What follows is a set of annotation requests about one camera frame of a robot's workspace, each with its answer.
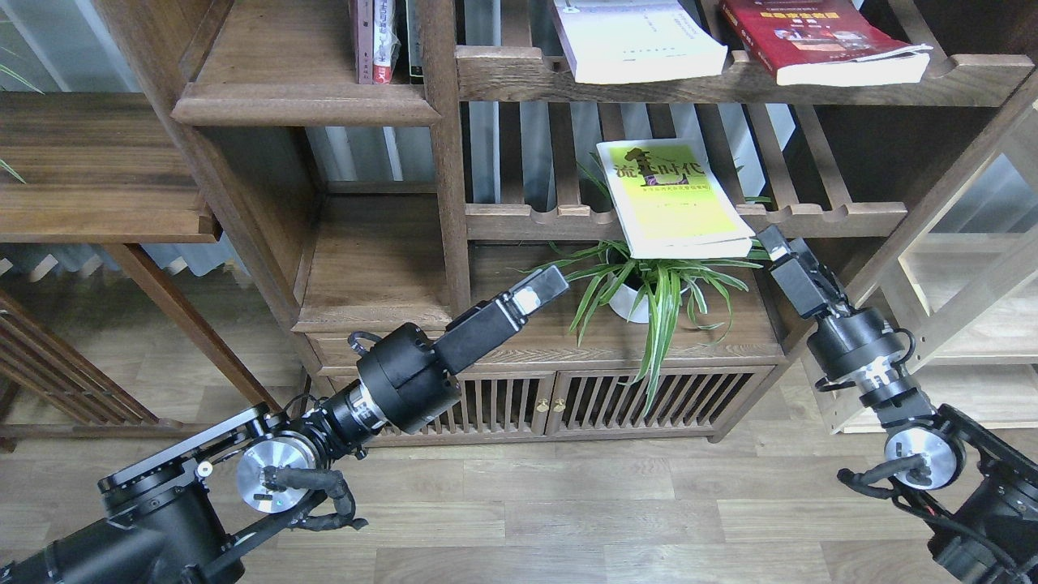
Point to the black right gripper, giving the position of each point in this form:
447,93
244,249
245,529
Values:
852,346

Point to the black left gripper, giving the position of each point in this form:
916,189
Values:
407,380

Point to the yellow green cover book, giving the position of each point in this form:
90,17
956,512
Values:
669,202

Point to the red cover book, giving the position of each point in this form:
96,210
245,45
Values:
826,43

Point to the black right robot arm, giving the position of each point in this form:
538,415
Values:
977,493

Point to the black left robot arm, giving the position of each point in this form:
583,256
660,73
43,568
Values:
189,513

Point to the white plant pot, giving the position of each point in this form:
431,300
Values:
632,301

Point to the dark wooden bookshelf cabinet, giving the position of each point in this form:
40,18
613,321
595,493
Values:
363,206

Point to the green spider plant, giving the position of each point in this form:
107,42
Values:
603,279

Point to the white lilac cover book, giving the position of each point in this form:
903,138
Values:
618,42

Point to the red white upright book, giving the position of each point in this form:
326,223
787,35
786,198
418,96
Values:
385,42

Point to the dark upright book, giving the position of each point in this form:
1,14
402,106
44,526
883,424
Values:
413,42

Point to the pink spine upright book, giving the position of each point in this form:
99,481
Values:
363,14

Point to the dark wooden side table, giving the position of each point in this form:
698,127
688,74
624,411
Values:
99,168

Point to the slatted wooden rack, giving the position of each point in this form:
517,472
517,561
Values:
32,358

